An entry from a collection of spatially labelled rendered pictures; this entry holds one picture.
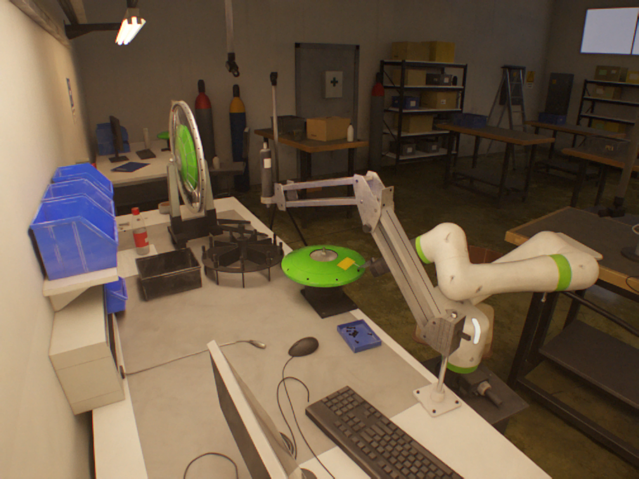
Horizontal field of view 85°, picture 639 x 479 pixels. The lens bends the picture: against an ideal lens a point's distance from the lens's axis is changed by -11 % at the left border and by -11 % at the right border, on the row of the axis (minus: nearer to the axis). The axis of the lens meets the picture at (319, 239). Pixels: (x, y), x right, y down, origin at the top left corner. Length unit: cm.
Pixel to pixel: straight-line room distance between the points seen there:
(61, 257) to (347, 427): 88
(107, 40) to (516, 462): 566
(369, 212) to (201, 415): 69
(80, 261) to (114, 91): 465
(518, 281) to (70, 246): 126
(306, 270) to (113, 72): 474
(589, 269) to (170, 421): 127
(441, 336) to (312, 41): 585
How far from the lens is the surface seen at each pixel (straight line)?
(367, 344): 127
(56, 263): 122
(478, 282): 116
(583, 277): 136
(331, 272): 135
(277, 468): 59
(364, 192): 100
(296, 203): 123
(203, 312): 149
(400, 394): 115
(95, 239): 118
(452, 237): 117
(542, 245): 146
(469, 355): 129
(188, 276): 161
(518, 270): 124
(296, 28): 640
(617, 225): 265
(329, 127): 436
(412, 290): 102
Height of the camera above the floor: 174
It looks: 24 degrees down
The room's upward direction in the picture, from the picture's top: straight up
